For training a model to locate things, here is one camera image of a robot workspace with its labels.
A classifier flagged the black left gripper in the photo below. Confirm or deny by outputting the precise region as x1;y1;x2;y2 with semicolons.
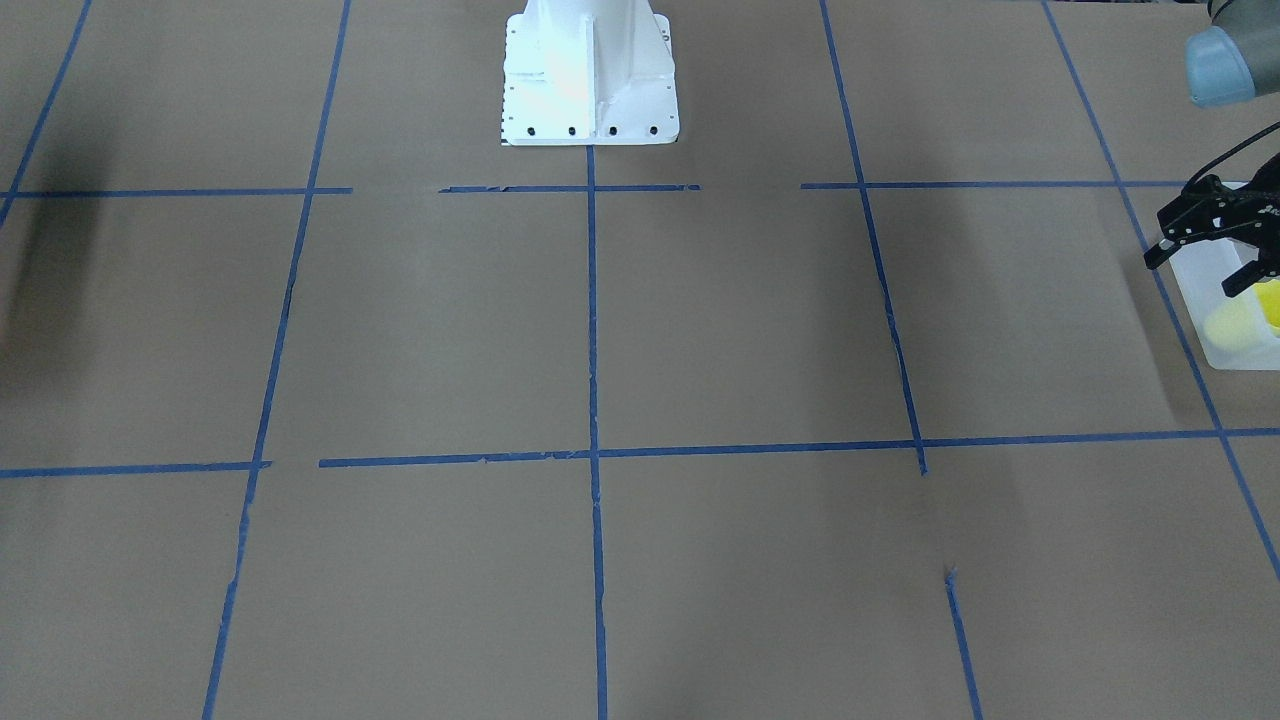
1144;156;1279;299

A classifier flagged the yellow plastic cup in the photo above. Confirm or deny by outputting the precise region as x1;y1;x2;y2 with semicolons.
1204;281;1279;354

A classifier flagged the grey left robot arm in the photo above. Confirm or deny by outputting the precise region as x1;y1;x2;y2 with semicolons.
1144;1;1279;299

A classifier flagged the translucent white plastic box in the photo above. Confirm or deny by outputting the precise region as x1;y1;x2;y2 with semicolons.
1172;237;1279;372

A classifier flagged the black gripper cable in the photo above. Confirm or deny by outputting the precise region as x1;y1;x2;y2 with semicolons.
1181;122;1280;196

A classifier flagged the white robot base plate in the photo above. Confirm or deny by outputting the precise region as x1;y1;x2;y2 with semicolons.
500;1;681;147

